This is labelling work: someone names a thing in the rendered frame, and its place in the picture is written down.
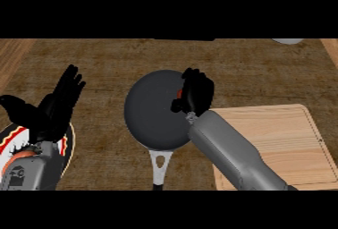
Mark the pale grey round object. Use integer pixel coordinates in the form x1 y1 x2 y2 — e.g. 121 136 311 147
270 38 307 46

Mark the black-rimmed striped plate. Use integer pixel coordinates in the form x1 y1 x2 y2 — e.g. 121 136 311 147
0 122 77 191

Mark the pale wooden cutting board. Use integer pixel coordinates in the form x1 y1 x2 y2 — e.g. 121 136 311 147
207 103 338 191

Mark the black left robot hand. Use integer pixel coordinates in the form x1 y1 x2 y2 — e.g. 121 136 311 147
0 64 87 145

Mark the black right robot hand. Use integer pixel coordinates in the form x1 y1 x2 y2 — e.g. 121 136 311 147
168 67 217 117

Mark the dark grey frying pan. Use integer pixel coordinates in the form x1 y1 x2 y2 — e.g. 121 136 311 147
123 69 195 191

